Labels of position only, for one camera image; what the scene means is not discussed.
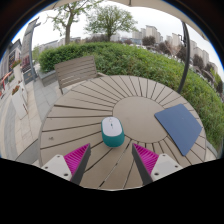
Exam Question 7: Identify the broad leafy tree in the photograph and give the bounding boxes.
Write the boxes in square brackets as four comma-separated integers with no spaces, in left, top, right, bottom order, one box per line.
[84,4,138,43]

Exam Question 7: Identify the white planter with flowers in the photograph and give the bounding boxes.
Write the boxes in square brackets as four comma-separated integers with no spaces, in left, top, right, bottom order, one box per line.
[10,84,29,119]

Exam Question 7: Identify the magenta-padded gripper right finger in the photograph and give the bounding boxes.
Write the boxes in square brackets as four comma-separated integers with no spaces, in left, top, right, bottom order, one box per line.
[131,142,184,186]

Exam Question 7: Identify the white and teal computer mouse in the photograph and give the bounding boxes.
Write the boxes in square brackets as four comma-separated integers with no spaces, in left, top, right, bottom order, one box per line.
[100,116,126,148]

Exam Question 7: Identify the dark sign post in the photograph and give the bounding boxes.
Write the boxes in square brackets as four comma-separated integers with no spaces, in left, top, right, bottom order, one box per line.
[21,18,41,84]

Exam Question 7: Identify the sparse tall tree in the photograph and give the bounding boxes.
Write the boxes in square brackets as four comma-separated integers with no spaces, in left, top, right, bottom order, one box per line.
[46,0,101,46]

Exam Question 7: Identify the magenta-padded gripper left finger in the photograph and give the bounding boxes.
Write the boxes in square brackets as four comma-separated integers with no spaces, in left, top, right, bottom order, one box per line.
[40,143,92,186]

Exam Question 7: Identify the dark curved parasol pole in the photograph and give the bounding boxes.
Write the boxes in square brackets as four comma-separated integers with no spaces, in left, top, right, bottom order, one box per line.
[177,21,191,95]

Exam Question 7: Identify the blue mouse pad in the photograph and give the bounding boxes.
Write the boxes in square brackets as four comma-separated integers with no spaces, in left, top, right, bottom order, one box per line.
[154,103,203,157]

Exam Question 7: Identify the beige parasol canopy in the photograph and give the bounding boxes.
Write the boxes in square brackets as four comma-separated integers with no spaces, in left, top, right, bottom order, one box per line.
[43,0,209,41]

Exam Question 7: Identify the wooden slatted chair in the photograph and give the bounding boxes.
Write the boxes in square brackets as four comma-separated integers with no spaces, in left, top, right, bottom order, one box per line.
[54,55,98,96]

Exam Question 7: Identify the distant apartment buildings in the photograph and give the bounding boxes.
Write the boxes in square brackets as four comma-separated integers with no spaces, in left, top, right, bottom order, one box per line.
[131,24,219,73]

